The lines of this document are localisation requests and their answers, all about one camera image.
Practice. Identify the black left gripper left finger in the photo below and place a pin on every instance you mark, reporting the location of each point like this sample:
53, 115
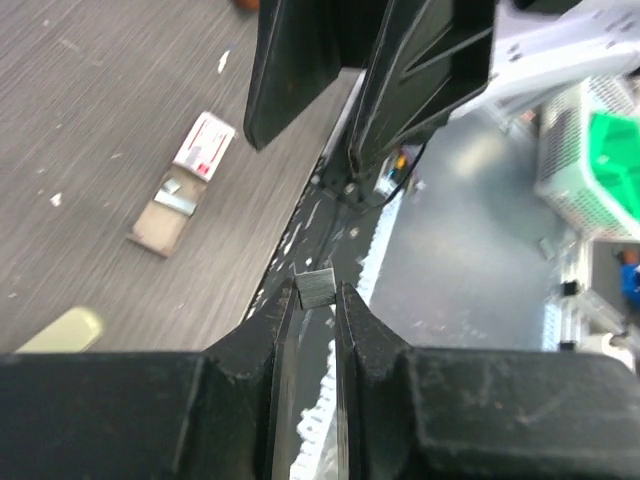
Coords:
152, 415

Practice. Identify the silver staple strips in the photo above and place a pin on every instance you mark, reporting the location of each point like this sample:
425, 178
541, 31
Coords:
316, 289

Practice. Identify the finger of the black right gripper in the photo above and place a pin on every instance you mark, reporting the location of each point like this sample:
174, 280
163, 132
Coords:
297, 57
429, 58

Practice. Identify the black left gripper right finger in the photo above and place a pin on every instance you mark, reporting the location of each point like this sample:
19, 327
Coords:
408, 412

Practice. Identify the red white staple box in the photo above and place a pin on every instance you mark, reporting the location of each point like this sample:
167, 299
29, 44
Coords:
166, 217

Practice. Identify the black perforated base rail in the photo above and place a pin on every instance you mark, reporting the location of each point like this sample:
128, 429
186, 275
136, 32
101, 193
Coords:
327, 241

